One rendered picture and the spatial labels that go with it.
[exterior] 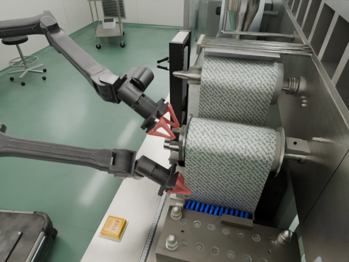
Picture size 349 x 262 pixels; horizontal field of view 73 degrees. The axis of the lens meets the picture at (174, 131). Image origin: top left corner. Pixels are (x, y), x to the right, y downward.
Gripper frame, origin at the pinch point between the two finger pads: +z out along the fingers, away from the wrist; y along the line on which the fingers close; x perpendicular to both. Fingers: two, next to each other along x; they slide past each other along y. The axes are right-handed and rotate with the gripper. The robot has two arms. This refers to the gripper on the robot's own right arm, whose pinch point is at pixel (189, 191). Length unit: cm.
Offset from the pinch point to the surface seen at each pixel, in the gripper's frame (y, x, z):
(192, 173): 0.2, 8.7, -4.2
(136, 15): -556, -192, -166
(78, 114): -163, -179, -95
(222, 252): 15.5, 3.0, 12.9
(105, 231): 12.7, -26.1, -16.1
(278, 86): -24.6, 36.6, 4.9
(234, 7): -72, 38, -17
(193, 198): 0.2, -1.4, 2.9
